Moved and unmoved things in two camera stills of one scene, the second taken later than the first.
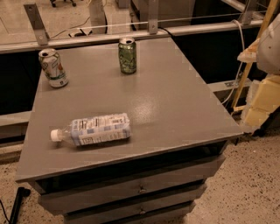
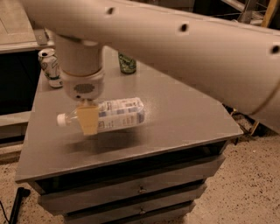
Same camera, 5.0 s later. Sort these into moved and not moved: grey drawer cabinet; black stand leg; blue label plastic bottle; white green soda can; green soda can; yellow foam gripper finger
Moved: blue label plastic bottle; yellow foam gripper finger
Not moved: black stand leg; grey drawer cabinet; green soda can; white green soda can
